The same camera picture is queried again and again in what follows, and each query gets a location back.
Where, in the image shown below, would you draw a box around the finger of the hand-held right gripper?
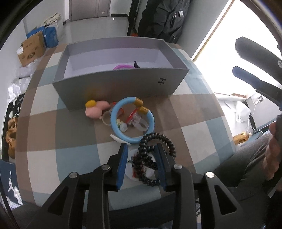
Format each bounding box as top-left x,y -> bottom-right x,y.
235,37 -> 282,74
232,66 -> 282,110

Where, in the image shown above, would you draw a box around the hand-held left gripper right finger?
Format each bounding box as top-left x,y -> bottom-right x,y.
154,143 -> 253,229

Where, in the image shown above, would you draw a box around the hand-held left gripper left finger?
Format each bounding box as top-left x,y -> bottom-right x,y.
33,143 -> 129,229

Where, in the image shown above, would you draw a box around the black bead bracelet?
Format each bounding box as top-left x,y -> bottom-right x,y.
139,132 -> 177,158

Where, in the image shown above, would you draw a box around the blue ring bracelet gold caps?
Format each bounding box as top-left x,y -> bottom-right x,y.
110,96 -> 155,144

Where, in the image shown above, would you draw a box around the red figure ornament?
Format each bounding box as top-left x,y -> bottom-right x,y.
126,110 -> 148,133

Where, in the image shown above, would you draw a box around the pink plush toy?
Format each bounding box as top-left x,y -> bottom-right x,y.
85,100 -> 111,119

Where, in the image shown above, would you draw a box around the grey storage box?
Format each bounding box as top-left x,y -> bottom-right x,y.
52,37 -> 190,110

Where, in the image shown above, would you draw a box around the person's right hand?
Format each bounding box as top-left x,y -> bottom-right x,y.
265,132 -> 282,181

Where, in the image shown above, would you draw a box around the white hair band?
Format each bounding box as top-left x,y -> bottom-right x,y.
110,133 -> 133,145

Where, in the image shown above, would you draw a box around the person's grey trouser leg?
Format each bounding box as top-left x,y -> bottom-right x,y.
213,133 -> 282,201

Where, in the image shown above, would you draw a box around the red orange hair clip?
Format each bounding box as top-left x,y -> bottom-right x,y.
109,102 -> 125,116

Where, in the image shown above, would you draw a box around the checkered tablecloth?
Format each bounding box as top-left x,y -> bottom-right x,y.
14,42 -> 237,212

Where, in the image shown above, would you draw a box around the black backpack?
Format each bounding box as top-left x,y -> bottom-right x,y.
138,0 -> 191,44

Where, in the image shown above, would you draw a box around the purple bangle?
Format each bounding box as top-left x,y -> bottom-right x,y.
113,64 -> 135,70

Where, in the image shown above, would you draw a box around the navy bag white figure print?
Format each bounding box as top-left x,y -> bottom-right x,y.
0,160 -> 24,206

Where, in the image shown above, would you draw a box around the brown bag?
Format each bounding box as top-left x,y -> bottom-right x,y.
5,118 -> 19,159

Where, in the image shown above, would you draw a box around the black patterned bag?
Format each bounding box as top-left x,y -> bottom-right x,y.
3,92 -> 26,141

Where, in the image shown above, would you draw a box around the white plastic bags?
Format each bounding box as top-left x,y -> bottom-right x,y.
8,64 -> 38,104

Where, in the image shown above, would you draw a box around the brown cardboard box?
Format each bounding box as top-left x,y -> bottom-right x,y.
16,31 -> 47,67

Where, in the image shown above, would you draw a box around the blue cardboard box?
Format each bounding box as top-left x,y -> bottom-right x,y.
26,24 -> 59,48

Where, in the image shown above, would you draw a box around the grey door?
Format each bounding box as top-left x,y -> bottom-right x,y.
69,0 -> 128,22

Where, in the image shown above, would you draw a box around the white tote bag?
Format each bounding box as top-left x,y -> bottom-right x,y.
43,13 -> 64,29

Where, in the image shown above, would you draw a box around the white cable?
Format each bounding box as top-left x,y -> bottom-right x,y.
246,97 -> 266,134

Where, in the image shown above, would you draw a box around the pastel bead hair tie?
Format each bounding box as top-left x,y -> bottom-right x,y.
116,119 -> 128,132

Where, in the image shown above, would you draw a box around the wooden window frame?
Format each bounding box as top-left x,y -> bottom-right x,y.
191,0 -> 236,62

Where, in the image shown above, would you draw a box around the white ring bangle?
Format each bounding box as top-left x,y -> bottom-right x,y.
101,111 -> 113,126

